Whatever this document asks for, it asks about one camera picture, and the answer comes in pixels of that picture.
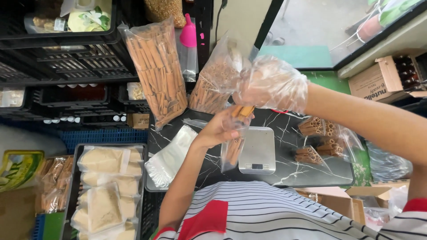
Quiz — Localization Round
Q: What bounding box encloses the green floor mat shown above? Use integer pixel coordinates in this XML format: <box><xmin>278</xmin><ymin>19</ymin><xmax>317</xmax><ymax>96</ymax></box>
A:
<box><xmin>258</xmin><ymin>45</ymin><xmax>334</xmax><ymax>69</ymax></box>

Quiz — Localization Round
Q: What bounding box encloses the black power cable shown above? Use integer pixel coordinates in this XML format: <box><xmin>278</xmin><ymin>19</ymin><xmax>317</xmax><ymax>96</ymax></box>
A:
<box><xmin>214</xmin><ymin>0</ymin><xmax>228</xmax><ymax>44</ymax></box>

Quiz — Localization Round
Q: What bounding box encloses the silver digital kitchen scale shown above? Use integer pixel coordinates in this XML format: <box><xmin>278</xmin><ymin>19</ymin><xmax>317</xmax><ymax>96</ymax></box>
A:
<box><xmin>238</xmin><ymin>126</ymin><xmax>276</xmax><ymax>175</ymax></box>

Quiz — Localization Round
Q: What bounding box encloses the bag of yellow grain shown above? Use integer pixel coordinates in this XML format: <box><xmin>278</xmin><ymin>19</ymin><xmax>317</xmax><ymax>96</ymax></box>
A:
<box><xmin>144</xmin><ymin>0</ymin><xmax>187</xmax><ymax>29</ymax></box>

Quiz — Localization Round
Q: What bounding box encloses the pile of beige powder packets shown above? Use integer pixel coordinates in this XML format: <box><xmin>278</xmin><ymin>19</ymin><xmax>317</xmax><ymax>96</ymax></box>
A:
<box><xmin>71</xmin><ymin>145</ymin><xmax>145</xmax><ymax>240</ymax></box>

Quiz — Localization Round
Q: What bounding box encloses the black tray crate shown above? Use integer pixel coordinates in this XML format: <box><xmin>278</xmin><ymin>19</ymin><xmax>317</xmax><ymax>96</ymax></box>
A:
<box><xmin>61</xmin><ymin>143</ymin><xmax>148</xmax><ymax>240</ymax></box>

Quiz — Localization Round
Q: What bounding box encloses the filled small cinnamon packet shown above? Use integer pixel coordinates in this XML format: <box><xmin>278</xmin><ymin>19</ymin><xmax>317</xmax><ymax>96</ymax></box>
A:
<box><xmin>315</xmin><ymin>138</ymin><xmax>345</xmax><ymax>158</ymax></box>
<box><xmin>324</xmin><ymin>120</ymin><xmax>339</xmax><ymax>138</ymax></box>
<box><xmin>298</xmin><ymin>116</ymin><xmax>326</xmax><ymax>137</ymax></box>
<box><xmin>294</xmin><ymin>145</ymin><xmax>331</xmax><ymax>173</ymax></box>

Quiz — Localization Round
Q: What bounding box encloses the pink plastic funnel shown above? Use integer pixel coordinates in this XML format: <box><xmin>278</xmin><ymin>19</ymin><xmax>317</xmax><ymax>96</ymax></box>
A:
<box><xmin>179</xmin><ymin>13</ymin><xmax>197</xmax><ymax>48</ymax></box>

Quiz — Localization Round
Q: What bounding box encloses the person's right hand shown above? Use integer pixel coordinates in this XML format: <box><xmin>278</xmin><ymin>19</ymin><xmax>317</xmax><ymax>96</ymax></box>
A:
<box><xmin>232</xmin><ymin>55</ymin><xmax>309</xmax><ymax>114</ymax></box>

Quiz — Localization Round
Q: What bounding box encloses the cardboard box with brown bottles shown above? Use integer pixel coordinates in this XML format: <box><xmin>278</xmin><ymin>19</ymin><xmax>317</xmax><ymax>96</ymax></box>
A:
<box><xmin>348</xmin><ymin>54</ymin><xmax>427</xmax><ymax>103</ymax></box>

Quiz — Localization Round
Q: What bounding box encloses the heap of cinnamon bags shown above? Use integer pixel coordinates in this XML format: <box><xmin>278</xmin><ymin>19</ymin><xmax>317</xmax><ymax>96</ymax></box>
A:
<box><xmin>34</xmin><ymin>155</ymin><xmax>75</xmax><ymax>214</ymax></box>

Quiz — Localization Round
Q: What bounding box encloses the stack of empty clear bags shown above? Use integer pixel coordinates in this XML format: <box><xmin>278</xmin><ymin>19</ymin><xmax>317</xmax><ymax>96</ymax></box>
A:
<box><xmin>144</xmin><ymin>125</ymin><xmax>199</xmax><ymax>189</ymax></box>

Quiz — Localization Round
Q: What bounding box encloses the person's striped shirt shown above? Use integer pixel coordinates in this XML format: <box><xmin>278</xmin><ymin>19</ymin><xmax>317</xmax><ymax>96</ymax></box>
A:
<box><xmin>153</xmin><ymin>181</ymin><xmax>427</xmax><ymax>240</ymax></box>

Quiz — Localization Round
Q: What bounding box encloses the crumpled clear plastic bag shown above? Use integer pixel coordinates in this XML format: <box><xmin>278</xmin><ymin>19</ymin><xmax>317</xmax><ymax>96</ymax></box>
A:
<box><xmin>365</xmin><ymin>139</ymin><xmax>413</xmax><ymax>183</ymax></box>

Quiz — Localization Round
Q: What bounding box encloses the black plastic crate rack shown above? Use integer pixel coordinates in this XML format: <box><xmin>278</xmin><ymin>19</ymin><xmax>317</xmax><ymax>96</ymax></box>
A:
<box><xmin>0</xmin><ymin>0</ymin><xmax>214</xmax><ymax>126</ymax></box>

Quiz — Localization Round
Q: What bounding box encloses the blue plastic crate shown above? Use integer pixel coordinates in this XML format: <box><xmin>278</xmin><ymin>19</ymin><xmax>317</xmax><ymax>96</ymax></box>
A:
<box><xmin>61</xmin><ymin>128</ymin><xmax>149</xmax><ymax>154</ymax></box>

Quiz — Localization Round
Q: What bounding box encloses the sealed large cinnamon stick bag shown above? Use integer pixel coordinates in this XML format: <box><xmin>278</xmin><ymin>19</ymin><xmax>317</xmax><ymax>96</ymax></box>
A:
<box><xmin>118</xmin><ymin>17</ymin><xmax>189</xmax><ymax>131</ymax></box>

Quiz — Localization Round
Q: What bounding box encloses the large cinnamon stick bag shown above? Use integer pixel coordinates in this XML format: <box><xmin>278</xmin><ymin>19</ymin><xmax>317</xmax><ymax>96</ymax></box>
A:
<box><xmin>118</xmin><ymin>17</ymin><xmax>189</xmax><ymax>131</ymax></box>
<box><xmin>188</xmin><ymin>33</ymin><xmax>255</xmax><ymax>115</ymax></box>

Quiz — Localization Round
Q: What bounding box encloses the red flower pot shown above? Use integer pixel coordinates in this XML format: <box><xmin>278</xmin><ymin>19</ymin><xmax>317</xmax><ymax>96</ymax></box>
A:
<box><xmin>356</xmin><ymin>13</ymin><xmax>385</xmax><ymax>43</ymax></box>

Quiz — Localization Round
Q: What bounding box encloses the small clear cinnamon stick bag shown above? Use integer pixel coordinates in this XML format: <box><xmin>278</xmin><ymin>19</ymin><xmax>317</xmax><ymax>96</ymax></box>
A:
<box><xmin>220</xmin><ymin>105</ymin><xmax>256</xmax><ymax>173</ymax></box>

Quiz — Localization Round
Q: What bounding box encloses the small brown cardboard box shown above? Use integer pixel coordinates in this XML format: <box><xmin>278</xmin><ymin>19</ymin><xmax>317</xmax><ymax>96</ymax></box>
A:
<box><xmin>128</xmin><ymin>113</ymin><xmax>150</xmax><ymax>130</ymax></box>

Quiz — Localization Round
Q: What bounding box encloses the yellow green printed bag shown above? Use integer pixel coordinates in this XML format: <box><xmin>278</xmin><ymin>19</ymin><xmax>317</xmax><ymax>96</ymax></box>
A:
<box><xmin>0</xmin><ymin>150</ymin><xmax>45</xmax><ymax>193</ymax></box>

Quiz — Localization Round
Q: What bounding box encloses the person's left hand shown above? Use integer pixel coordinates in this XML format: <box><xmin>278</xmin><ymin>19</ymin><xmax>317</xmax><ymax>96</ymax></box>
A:
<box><xmin>192</xmin><ymin>105</ymin><xmax>255</xmax><ymax>151</ymax></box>

